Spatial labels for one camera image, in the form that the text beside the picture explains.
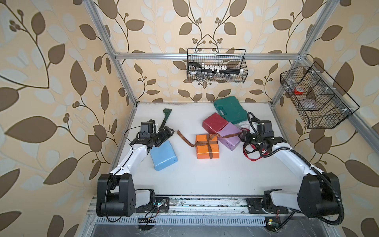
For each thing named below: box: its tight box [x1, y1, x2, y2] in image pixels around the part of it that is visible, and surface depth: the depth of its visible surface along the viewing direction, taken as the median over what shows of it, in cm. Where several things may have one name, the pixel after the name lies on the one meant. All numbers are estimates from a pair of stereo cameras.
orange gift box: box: [195, 133, 220, 159], surface depth 91 cm
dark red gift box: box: [202, 112, 229, 135], surface depth 102 cm
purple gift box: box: [217, 121, 243, 152], surface depth 95 cm
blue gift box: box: [150, 140, 179, 172], surface depth 86 cm
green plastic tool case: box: [213, 95, 248, 125], surface depth 117 cm
